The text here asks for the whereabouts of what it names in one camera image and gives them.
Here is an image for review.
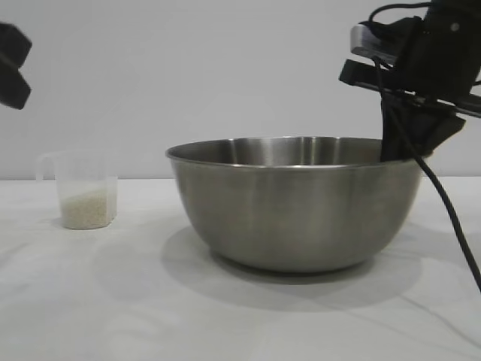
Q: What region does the white uncooked rice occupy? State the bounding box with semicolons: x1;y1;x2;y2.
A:
61;187;117;229

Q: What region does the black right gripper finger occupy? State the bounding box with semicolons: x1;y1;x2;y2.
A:
378;91;414;163
409;103;467;157

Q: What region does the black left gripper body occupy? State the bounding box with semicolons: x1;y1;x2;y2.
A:
0;21;33;111

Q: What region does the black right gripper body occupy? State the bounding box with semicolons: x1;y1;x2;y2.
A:
339;0;481;118

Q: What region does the stainless steel mixing bowl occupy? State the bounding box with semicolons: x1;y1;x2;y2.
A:
165;135;433;274

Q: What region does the clear plastic measuring cup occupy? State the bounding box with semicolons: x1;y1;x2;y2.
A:
36;150;119;229

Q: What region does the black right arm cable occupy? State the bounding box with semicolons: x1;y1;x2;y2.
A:
371;55;481;296

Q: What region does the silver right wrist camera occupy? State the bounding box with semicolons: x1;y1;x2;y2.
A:
350;17;420;63

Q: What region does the black right gripper cable loop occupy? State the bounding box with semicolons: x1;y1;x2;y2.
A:
367;1;433;27

